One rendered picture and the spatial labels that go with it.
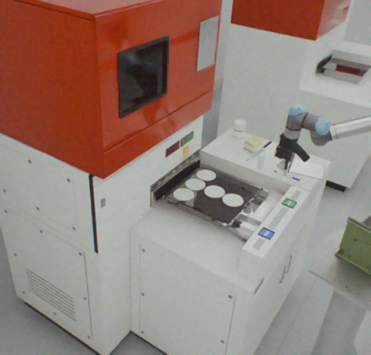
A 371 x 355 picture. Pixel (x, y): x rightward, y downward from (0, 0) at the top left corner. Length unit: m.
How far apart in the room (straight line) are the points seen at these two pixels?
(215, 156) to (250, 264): 0.74
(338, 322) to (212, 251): 0.71
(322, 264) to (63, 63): 1.33
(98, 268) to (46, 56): 0.93
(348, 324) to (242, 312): 0.57
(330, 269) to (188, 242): 0.62
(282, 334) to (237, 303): 0.91
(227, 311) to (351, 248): 0.59
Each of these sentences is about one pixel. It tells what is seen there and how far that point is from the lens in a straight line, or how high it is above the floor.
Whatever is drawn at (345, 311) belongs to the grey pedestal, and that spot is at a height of 0.56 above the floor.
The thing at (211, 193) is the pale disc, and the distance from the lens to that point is 2.10.
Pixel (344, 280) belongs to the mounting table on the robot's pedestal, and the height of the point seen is 0.82.
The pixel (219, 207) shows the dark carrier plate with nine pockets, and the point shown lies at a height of 0.90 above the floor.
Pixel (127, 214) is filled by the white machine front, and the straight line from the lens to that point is 1.93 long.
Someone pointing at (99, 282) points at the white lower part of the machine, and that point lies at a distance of 2.02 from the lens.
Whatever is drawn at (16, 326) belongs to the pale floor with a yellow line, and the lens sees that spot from 2.77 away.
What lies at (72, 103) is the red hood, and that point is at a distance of 1.54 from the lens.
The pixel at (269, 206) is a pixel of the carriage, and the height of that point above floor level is 0.88.
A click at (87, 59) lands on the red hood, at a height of 1.67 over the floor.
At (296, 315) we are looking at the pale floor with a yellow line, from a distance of 2.84.
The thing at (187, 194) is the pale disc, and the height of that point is 0.90.
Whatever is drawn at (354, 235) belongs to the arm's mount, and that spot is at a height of 0.96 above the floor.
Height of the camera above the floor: 2.13
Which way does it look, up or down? 33 degrees down
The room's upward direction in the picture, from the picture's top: 4 degrees clockwise
